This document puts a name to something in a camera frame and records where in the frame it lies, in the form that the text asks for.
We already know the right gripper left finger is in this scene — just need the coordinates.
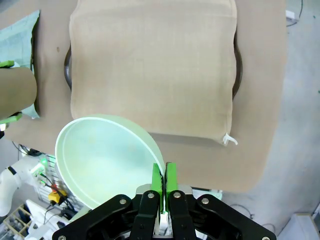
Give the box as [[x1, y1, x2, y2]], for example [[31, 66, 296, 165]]
[[51, 162, 165, 240]]

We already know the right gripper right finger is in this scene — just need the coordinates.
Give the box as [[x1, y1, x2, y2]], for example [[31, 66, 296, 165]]
[[165, 161, 277, 240]]

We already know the brown tall cup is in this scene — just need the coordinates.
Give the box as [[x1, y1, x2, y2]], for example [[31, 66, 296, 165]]
[[0, 66, 39, 119]]

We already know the green cloth mat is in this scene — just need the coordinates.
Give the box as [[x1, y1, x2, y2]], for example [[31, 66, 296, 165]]
[[0, 9, 41, 120]]

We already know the pale green bowl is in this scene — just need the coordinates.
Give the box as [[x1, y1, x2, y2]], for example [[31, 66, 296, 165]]
[[54, 113, 167, 210]]

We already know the beige cloth mat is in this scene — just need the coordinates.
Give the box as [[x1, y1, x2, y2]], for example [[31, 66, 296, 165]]
[[68, 0, 239, 148]]

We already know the dark brown serving tray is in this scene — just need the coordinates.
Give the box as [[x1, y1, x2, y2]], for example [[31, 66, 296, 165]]
[[63, 31, 244, 101]]

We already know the yellow emergency stop button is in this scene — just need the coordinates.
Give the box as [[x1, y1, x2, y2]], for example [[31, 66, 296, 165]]
[[47, 190, 65, 205]]

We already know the white plastic box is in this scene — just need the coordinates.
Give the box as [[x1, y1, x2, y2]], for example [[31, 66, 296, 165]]
[[286, 211, 320, 240]]

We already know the white power adapter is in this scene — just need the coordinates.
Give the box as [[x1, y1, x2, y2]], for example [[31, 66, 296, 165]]
[[284, 9, 298, 20]]

